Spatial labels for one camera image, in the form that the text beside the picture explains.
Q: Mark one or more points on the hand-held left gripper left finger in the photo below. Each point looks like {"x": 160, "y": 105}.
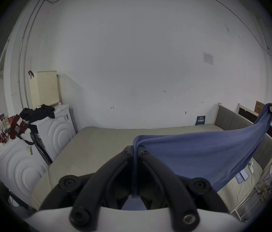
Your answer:
{"x": 116, "y": 168}

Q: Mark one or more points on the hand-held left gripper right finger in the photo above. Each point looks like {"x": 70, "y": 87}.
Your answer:
{"x": 155, "y": 170}

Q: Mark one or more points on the blue shirt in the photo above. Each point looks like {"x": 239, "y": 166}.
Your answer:
{"x": 198, "y": 153}

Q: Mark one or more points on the brown carton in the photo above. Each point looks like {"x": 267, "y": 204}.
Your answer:
{"x": 260, "y": 107}

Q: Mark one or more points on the bed with beige sheet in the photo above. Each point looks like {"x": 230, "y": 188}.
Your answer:
{"x": 97, "y": 148}

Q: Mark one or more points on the wooden framed board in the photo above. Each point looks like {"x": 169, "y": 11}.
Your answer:
{"x": 247, "y": 112}

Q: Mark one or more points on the grey padded headboard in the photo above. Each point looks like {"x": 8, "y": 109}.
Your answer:
{"x": 230, "y": 119}

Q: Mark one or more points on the white hand controller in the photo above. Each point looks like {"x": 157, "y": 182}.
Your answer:
{"x": 250, "y": 166}

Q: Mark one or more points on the dark blue card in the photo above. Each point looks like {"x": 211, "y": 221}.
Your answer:
{"x": 200, "y": 120}

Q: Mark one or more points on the pale phone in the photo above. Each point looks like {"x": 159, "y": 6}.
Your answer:
{"x": 239, "y": 179}
{"x": 245, "y": 175}

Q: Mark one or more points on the white washing machine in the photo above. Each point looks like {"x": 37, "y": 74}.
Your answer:
{"x": 17, "y": 168}
{"x": 53, "y": 129}

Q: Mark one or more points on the white paper notice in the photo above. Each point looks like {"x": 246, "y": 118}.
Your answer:
{"x": 208, "y": 58}

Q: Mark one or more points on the black bunched garment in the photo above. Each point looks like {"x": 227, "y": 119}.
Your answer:
{"x": 38, "y": 113}

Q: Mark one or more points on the red and black bag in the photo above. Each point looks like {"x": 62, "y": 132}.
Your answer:
{"x": 17, "y": 128}

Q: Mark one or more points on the cream perforated laundry basket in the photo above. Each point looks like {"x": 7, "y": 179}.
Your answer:
{"x": 44, "y": 88}

